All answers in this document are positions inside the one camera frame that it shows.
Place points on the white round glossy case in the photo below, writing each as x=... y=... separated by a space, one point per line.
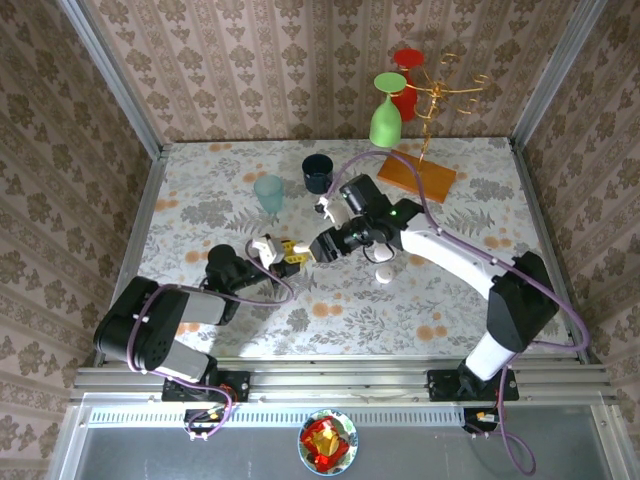
x=385 y=276

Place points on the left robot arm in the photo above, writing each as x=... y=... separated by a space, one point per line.
x=145 y=330

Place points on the teal translucent cup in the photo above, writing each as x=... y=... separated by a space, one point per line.
x=269 y=195

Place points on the dark blue mug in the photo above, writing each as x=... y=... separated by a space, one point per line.
x=316 y=175

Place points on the green wine glass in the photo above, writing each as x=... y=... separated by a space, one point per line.
x=385 y=125

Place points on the black yellow power connector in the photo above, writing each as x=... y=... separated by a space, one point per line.
x=480 y=420
x=200 y=422

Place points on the perforated metal strip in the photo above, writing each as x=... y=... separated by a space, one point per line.
x=275 y=417

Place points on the red wine glass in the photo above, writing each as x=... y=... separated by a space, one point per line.
x=409 y=57

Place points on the red gold foil candy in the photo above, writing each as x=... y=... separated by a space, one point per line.
x=325 y=445

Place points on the patterned ceramic bowl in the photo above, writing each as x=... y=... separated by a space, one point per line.
x=352 y=442

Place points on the grey metal shelf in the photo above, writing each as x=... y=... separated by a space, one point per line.
x=150 y=455

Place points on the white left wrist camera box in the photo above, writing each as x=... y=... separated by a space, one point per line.
x=264 y=248

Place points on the aluminium side rail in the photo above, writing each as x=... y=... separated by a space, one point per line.
x=544 y=225
x=141 y=215

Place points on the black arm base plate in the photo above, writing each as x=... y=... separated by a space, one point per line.
x=235 y=385
x=440 y=387

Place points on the aluminium front rail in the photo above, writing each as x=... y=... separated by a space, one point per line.
x=325 y=380

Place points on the aluminium frame post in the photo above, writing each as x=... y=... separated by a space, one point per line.
x=555 y=75
x=119 y=85

